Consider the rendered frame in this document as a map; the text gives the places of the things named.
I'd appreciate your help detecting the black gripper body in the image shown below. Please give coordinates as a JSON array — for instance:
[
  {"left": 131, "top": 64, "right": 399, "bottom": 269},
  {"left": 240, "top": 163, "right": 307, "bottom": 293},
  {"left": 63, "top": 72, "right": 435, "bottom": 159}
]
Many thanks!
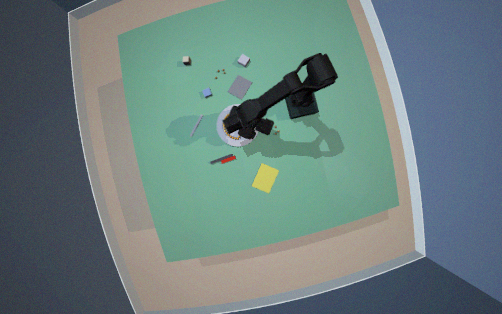
[{"left": 228, "top": 106, "right": 274, "bottom": 135}]

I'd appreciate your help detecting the small blue block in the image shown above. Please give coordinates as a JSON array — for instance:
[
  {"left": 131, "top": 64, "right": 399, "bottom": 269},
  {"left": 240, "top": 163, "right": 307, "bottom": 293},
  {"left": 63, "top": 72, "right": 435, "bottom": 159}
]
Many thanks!
[{"left": 202, "top": 88, "right": 212, "bottom": 98}]

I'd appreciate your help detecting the small beige cube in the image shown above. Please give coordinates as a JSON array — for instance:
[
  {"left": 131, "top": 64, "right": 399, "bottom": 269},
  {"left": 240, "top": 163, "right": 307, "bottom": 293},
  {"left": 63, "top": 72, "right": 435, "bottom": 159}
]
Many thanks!
[{"left": 182, "top": 56, "right": 191, "bottom": 66}]

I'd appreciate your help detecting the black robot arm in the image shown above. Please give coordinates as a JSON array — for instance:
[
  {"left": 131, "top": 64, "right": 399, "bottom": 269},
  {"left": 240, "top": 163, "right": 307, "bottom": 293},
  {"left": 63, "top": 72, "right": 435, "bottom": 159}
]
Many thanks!
[{"left": 222, "top": 53, "right": 338, "bottom": 139}]

